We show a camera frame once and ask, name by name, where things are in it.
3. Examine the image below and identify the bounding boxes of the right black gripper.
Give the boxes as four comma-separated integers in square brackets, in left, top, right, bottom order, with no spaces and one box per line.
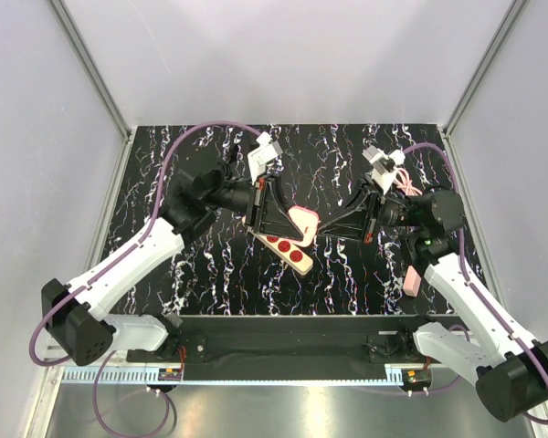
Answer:
[315,178,420,244]

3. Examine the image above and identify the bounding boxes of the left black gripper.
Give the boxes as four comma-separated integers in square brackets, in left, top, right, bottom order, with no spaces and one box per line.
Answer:
[205,172,307,241]

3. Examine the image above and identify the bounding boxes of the pink square plug adapter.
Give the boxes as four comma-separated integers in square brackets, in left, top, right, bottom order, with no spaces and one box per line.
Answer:
[289,205,320,247]

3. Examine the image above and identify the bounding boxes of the beige red power strip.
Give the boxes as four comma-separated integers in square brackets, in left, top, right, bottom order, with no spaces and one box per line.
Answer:
[250,231,313,276]

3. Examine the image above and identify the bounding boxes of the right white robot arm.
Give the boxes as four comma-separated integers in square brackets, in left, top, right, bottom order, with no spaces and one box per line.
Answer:
[319,182,548,425]

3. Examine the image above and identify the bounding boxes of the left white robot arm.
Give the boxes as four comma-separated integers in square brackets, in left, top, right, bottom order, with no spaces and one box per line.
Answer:
[41,163,319,366]

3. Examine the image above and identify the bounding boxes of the pink power strip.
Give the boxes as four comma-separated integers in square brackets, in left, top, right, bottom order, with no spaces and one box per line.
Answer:
[403,266,422,297]

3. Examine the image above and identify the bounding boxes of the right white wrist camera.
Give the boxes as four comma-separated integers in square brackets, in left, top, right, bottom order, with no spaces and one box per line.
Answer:
[363,146,405,194]

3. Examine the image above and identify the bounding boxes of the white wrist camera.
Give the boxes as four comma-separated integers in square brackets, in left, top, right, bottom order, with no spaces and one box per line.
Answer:
[248,132,282,183]
[363,146,405,194]

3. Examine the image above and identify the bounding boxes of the pink coiled cable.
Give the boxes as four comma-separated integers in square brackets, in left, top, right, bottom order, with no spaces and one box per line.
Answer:
[387,166,435,195]

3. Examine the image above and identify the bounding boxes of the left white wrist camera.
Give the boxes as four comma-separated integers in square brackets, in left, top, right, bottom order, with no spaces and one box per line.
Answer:
[248,132,282,183]

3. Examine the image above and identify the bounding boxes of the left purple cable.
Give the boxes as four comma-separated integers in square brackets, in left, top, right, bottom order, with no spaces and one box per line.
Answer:
[28,119,266,434]

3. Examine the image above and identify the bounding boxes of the purple cable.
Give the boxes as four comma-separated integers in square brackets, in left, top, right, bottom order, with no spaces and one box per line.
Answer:
[28,119,266,434]
[346,141,548,425]

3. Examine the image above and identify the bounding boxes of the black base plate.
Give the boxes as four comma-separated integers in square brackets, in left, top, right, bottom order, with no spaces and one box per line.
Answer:
[125,314,453,381]

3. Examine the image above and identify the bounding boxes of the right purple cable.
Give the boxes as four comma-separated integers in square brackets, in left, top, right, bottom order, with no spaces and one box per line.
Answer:
[346,141,548,425]

